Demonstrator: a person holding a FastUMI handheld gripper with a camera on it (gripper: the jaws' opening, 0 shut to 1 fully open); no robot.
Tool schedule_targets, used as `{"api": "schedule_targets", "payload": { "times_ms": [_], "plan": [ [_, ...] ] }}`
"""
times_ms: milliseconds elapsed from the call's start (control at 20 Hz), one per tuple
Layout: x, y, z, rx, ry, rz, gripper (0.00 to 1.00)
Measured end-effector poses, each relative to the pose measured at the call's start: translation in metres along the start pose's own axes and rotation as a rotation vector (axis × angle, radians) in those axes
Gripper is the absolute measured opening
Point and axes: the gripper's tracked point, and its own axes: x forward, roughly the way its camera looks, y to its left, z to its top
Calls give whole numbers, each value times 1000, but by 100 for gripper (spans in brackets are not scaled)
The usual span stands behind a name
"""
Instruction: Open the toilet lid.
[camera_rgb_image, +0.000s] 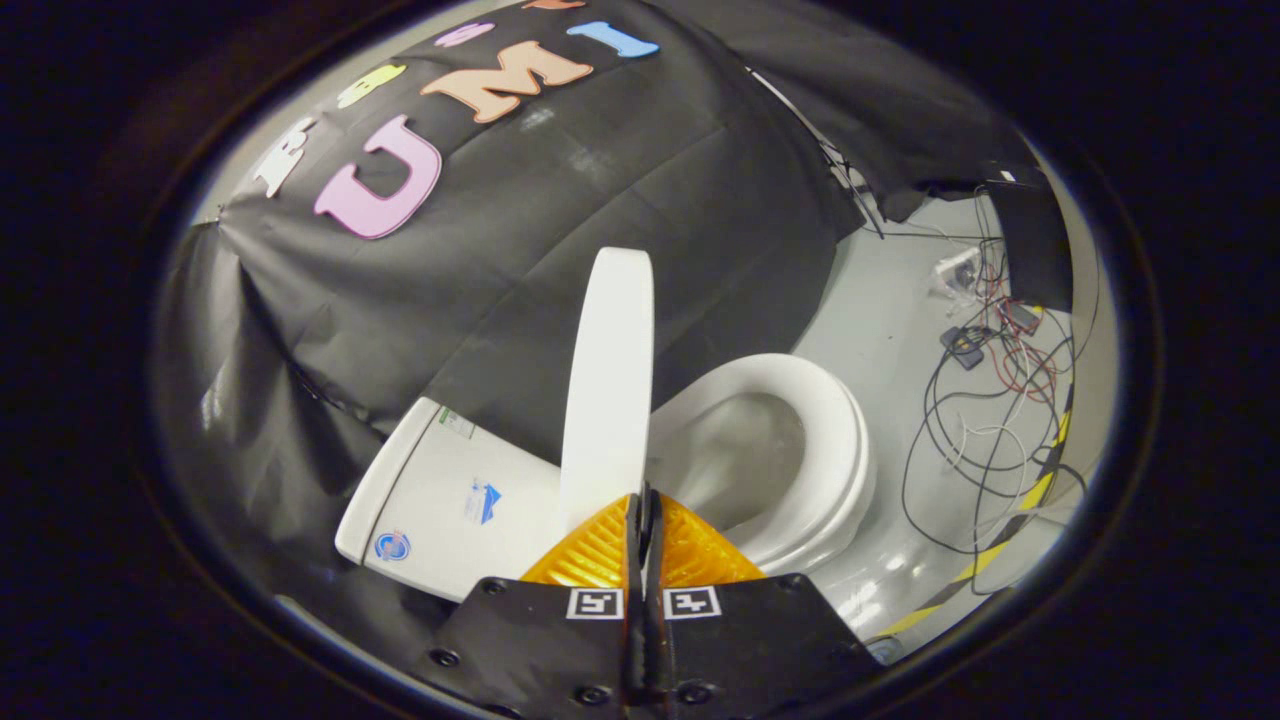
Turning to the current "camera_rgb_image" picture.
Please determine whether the white toilet lid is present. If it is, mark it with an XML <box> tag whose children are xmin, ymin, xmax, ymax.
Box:
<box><xmin>558</xmin><ymin>247</ymin><xmax>656</xmax><ymax>536</ymax></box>

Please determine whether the thin metal backdrop stand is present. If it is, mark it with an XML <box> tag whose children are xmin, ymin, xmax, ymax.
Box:
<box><xmin>818</xmin><ymin>138</ymin><xmax>887</xmax><ymax>239</ymax></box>

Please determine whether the black power adapter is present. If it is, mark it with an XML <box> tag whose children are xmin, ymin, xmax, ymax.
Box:
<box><xmin>940</xmin><ymin>325</ymin><xmax>997</xmax><ymax>371</ymax></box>

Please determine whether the yellow black floor tape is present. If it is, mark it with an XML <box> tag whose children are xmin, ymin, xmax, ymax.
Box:
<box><xmin>870</xmin><ymin>380</ymin><xmax>1077</xmax><ymax>641</ymax></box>

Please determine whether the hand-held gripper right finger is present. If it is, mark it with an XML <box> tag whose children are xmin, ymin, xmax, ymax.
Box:
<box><xmin>640</xmin><ymin>485</ymin><xmax>881</xmax><ymax>719</ymax></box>

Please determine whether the black box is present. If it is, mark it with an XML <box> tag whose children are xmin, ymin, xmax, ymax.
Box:
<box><xmin>985</xmin><ymin>165</ymin><xmax>1074</xmax><ymax>313</ymax></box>

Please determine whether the tangle of floor cables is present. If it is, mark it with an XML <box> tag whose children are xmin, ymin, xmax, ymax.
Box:
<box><xmin>900</xmin><ymin>180</ymin><xmax>1093</xmax><ymax>597</ymax></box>

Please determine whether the black backdrop cloth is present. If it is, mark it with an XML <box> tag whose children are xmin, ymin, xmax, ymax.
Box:
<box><xmin>150</xmin><ymin>0</ymin><xmax>1046</xmax><ymax>661</ymax></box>

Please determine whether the white ceramic toilet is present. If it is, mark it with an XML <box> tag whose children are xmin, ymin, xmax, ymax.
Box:
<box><xmin>335</xmin><ymin>390</ymin><xmax>881</xmax><ymax>604</ymax></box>

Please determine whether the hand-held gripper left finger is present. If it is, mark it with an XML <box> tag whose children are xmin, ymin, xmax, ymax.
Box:
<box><xmin>425</xmin><ymin>485</ymin><xmax>646</xmax><ymax>720</ymax></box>

